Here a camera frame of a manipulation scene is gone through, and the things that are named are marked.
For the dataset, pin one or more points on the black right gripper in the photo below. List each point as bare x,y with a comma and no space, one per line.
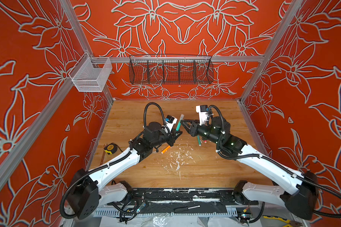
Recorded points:
193,128

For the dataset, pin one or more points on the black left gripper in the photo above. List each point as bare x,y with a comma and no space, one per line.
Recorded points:
172,136

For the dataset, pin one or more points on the orange highlighter pen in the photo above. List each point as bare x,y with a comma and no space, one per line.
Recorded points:
166,149

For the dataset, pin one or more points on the green marker pen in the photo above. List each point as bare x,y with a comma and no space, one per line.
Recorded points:
199,141
179,122

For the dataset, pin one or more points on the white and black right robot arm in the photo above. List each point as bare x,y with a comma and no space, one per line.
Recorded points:
290,190

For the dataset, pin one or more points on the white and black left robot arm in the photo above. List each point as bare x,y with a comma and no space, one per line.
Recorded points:
86,191

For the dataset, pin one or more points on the yellow black tape measure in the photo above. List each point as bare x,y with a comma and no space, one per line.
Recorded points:
111,148

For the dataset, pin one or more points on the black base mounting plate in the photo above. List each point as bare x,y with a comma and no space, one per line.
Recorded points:
203,201

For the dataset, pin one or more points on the clear plastic bin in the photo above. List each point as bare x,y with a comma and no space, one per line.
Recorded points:
91,74

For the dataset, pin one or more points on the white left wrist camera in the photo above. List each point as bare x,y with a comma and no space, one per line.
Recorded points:
170,121

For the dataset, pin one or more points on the black wire basket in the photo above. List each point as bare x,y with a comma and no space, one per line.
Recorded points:
171,69

